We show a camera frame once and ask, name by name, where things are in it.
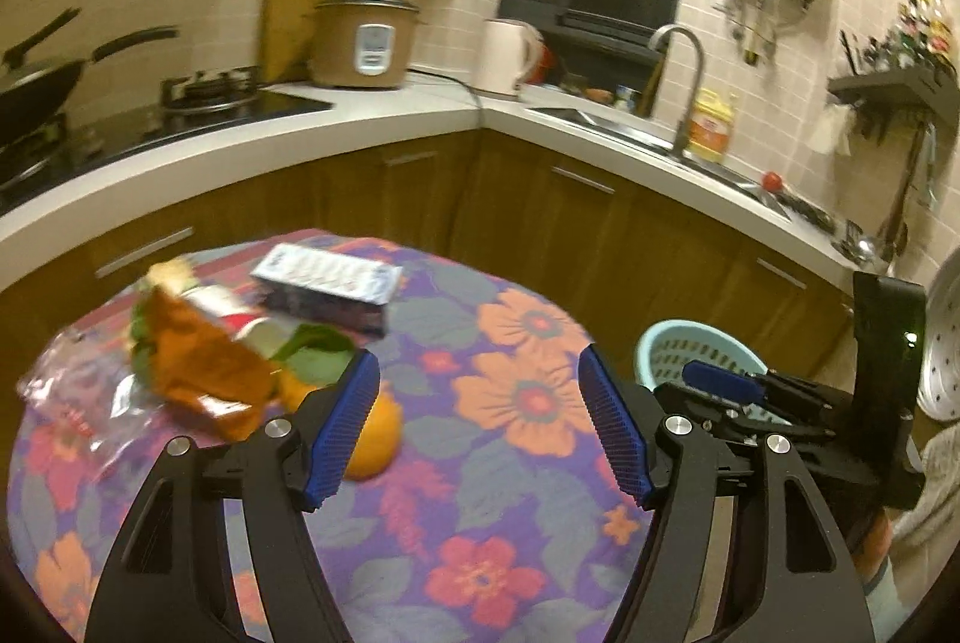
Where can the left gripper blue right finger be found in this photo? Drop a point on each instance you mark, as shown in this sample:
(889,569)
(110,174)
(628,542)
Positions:
(791,578)

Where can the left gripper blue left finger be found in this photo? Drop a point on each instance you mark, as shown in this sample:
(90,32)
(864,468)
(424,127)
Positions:
(168,578)

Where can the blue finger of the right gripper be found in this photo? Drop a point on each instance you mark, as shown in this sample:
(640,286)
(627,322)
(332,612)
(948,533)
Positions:
(741,388)

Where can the clear plastic bag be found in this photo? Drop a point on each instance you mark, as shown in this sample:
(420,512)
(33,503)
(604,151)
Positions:
(90,395)

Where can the orange snack bag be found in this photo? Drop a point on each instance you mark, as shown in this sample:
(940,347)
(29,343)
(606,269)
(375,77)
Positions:
(195,366)

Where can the orange fruit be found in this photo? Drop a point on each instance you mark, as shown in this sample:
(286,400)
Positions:
(380,438)

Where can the red white paper cup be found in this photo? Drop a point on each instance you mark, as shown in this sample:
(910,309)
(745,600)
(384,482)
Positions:
(245,323)

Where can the green leafy vegetable scraps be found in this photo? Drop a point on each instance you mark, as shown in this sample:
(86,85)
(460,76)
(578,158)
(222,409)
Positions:
(316,353)

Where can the bread piece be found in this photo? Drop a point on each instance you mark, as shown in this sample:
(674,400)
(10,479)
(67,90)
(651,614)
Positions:
(176,276)

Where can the white blue carton box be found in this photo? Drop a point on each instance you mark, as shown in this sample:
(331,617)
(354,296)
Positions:
(321,286)

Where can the light blue perforated trash basket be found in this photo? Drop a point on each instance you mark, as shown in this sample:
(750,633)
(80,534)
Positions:
(666,347)

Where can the perforated steel steamer plate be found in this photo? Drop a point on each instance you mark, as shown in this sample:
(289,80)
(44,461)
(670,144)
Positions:
(939,389)

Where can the wooden base cabinets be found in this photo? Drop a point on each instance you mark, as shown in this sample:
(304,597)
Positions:
(616,256)

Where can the red tomato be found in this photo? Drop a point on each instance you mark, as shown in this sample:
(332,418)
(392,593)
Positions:
(772,181)

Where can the steel sink faucet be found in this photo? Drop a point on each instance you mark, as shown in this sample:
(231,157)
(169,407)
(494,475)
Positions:
(683,64)

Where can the floral purple tablecloth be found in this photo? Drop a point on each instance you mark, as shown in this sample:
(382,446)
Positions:
(498,521)

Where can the yellow oil bottle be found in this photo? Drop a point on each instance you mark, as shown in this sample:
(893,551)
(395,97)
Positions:
(712,124)

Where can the white electric kettle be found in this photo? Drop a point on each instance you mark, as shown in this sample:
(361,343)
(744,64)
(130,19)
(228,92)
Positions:
(508,55)

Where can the black gas stove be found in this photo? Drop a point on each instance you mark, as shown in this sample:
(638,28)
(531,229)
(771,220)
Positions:
(56,153)

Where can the white countertop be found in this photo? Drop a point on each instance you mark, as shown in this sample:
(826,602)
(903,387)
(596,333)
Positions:
(66,217)

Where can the brown rice cooker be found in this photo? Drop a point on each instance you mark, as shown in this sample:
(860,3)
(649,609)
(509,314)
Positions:
(362,44)

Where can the black wok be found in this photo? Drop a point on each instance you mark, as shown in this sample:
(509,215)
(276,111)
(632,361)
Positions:
(33,91)

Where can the black wall shelf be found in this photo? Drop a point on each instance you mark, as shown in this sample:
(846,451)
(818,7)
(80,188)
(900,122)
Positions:
(934,90)

